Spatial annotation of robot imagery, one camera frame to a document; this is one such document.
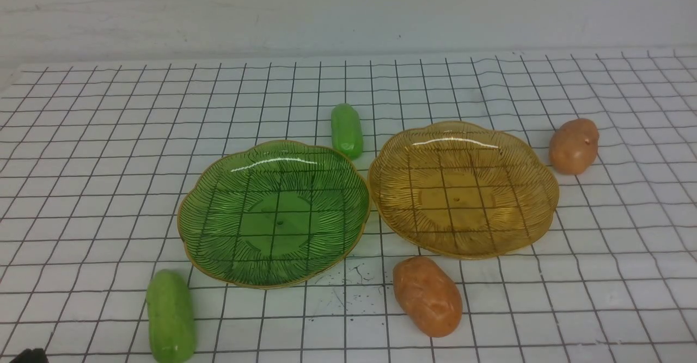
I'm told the green cucumber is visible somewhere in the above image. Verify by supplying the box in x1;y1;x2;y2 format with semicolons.
331;103;364;160
146;269;197;362

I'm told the orange potato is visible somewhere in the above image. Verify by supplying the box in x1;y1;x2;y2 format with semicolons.
548;118;600;175
393;256;463;337

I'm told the green glass plate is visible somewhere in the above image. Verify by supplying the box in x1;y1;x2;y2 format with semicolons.
177;140;371;289

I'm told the amber glass plate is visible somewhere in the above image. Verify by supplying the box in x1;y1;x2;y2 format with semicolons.
368;121;560;260

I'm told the black object at corner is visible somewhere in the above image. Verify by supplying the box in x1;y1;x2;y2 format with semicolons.
10;348;49;363

